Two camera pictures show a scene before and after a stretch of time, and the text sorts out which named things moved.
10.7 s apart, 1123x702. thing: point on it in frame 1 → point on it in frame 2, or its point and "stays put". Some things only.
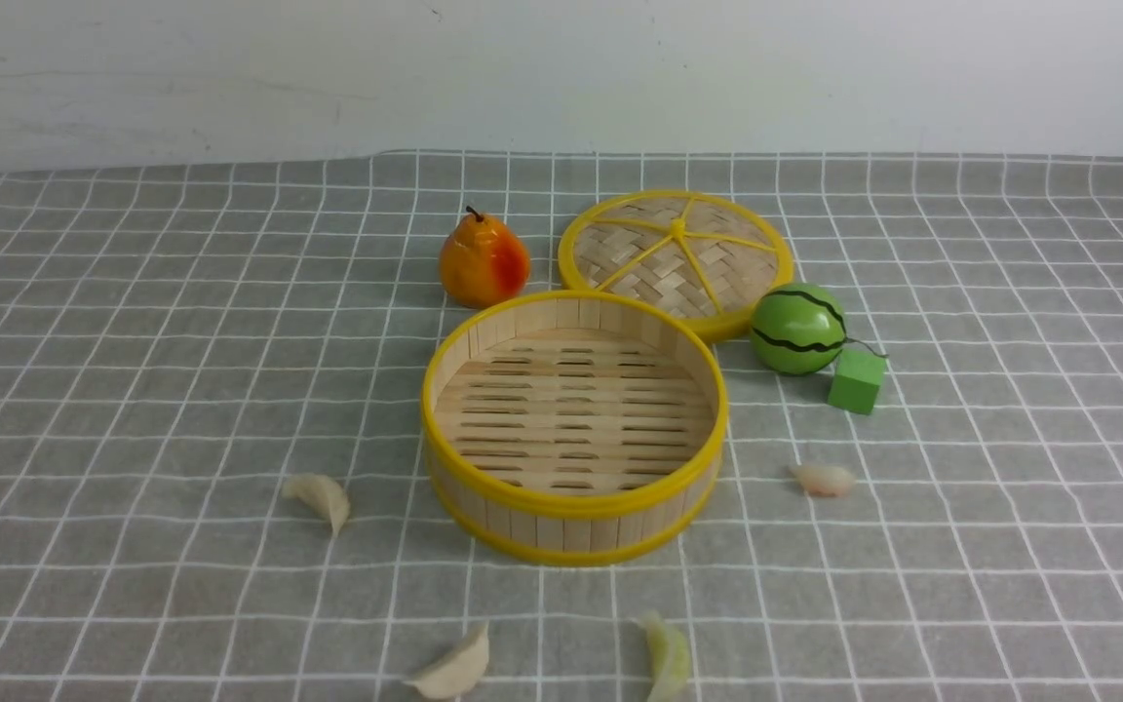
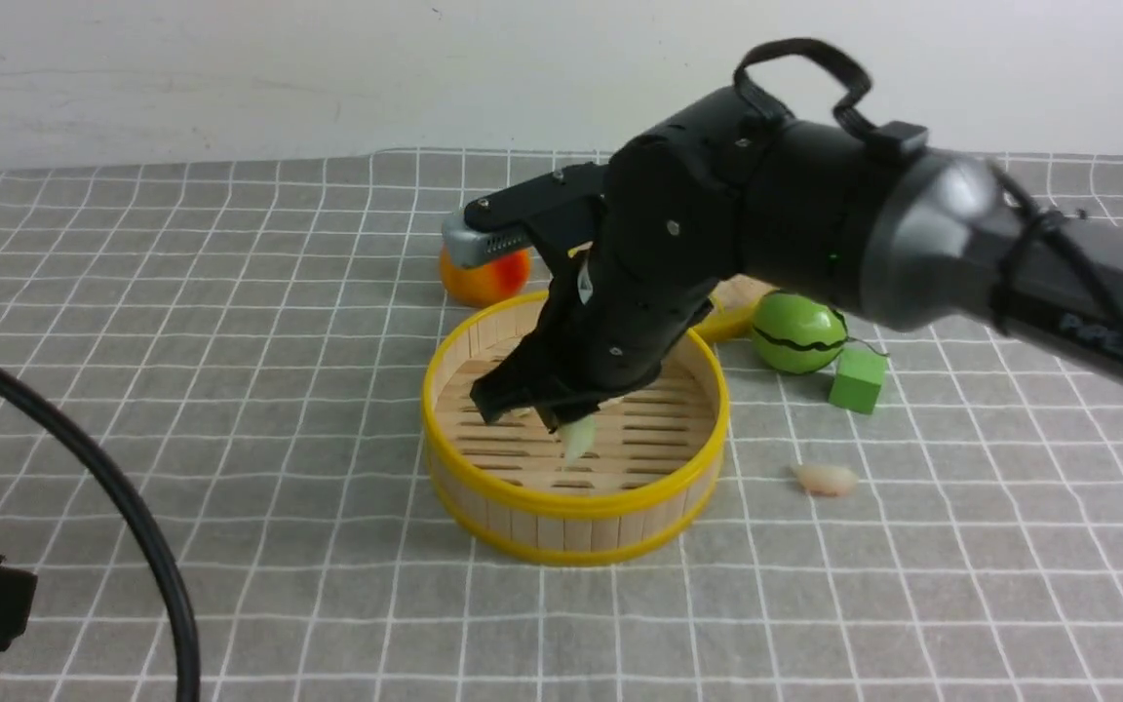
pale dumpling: [824, 481] stays put
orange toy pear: [483, 263] stays put
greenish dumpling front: [670, 656] → [577, 438]
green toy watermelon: [797, 330] stays put
